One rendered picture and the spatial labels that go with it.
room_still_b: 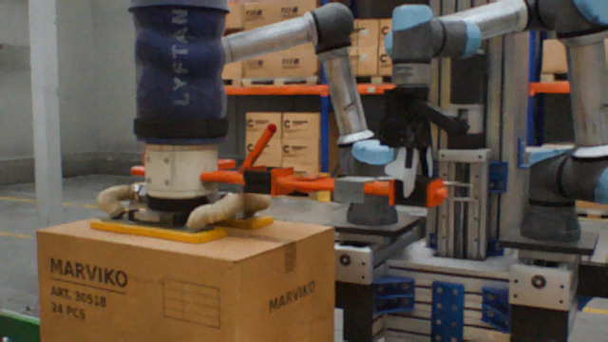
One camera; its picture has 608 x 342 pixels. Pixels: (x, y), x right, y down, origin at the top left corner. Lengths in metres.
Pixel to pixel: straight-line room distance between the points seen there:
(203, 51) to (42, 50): 3.02
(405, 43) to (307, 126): 8.13
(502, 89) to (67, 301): 1.29
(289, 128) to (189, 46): 8.03
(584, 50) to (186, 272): 1.00
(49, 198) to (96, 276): 2.98
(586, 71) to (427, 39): 0.48
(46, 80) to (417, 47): 3.46
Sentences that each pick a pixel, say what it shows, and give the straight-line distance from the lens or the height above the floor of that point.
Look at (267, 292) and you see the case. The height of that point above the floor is 1.00.
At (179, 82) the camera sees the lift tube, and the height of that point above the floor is 1.43.
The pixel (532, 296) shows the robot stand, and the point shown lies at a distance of 1.69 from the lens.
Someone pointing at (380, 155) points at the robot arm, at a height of 1.24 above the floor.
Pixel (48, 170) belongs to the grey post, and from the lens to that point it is 4.51.
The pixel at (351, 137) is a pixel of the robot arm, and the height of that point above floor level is 1.28.
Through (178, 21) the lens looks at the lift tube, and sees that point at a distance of 1.53.
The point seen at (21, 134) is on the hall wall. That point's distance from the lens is 12.41.
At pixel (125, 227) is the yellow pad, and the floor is 1.10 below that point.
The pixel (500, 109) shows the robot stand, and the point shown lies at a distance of 1.99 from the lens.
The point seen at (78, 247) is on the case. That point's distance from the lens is 1.60.
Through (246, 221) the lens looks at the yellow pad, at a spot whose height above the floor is 1.10.
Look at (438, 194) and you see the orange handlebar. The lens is 1.28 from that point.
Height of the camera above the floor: 1.39
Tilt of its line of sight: 6 degrees down
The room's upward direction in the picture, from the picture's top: straight up
